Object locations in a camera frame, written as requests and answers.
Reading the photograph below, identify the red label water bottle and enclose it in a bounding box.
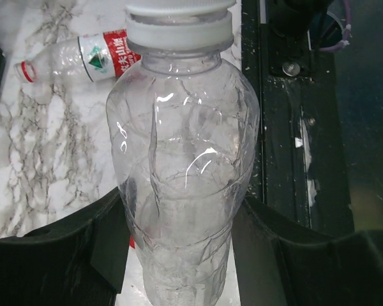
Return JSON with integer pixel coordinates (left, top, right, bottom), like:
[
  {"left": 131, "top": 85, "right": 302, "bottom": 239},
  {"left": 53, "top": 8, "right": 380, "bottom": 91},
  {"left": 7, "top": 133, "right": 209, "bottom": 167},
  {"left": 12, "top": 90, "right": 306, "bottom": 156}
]
[{"left": 14, "top": 29, "right": 141, "bottom": 85}]

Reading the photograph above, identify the clear unlabelled plastic bottle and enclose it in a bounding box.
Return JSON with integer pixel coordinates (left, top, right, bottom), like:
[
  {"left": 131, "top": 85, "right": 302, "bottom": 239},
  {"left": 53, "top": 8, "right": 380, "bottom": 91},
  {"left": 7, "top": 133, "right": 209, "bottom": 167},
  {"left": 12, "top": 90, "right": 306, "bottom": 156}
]
[{"left": 105, "top": 8, "right": 261, "bottom": 306}]

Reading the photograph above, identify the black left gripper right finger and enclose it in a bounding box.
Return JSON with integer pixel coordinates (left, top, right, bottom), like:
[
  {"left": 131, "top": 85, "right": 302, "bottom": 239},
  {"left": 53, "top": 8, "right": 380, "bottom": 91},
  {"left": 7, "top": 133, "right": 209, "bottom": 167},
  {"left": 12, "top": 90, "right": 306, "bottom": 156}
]
[{"left": 232, "top": 197, "right": 383, "bottom": 305}]

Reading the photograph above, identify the white blue Pocari cap spare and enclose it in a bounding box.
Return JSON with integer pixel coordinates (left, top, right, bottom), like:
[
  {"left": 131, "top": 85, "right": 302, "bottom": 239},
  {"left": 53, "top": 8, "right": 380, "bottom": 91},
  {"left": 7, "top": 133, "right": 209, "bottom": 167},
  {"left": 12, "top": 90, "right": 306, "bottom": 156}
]
[{"left": 125, "top": 0, "right": 236, "bottom": 17}]

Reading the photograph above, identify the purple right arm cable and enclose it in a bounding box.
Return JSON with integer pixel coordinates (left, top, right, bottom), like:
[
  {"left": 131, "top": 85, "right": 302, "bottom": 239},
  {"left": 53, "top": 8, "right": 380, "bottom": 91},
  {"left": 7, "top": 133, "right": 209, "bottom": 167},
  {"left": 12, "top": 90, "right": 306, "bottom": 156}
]
[{"left": 317, "top": 0, "right": 354, "bottom": 52}]

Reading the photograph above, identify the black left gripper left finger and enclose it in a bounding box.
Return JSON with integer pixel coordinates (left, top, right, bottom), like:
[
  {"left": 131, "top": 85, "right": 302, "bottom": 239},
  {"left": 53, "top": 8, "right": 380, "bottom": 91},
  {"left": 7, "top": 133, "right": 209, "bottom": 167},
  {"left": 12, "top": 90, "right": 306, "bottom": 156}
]
[{"left": 0, "top": 189, "right": 130, "bottom": 305}]

